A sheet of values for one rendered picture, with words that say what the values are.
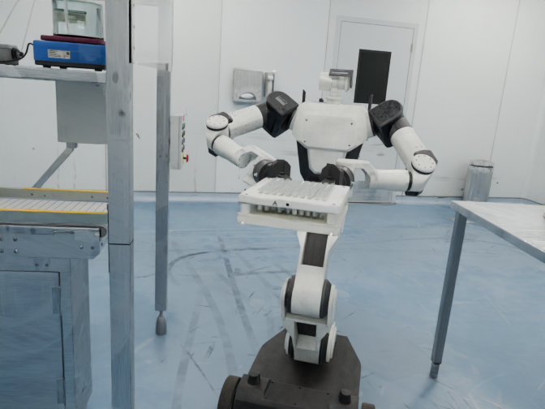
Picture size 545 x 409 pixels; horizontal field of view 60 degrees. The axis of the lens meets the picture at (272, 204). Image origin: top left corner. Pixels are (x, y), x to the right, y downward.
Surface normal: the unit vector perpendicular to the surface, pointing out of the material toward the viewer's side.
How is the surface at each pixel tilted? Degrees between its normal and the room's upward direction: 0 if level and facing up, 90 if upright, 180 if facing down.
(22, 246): 90
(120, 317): 90
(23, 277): 90
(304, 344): 41
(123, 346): 90
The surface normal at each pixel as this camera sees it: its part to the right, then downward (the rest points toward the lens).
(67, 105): 0.10, 0.25
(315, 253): -0.16, -0.32
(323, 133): -0.23, 0.23
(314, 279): -0.11, -0.54
